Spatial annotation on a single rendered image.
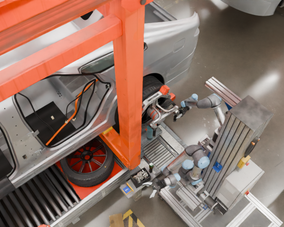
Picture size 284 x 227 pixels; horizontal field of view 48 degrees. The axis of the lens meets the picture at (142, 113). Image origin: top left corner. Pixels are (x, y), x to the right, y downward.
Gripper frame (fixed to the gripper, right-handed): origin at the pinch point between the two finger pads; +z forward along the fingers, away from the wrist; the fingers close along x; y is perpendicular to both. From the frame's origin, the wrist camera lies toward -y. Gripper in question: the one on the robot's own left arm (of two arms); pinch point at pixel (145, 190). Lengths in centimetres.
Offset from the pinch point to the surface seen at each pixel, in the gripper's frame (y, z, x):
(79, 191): 87, 54, 79
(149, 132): 43, -49, 89
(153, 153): 106, -57, 98
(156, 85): -7, -70, 111
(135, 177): 61, -9, 50
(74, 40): -155, 25, 31
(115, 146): 43, -3, 90
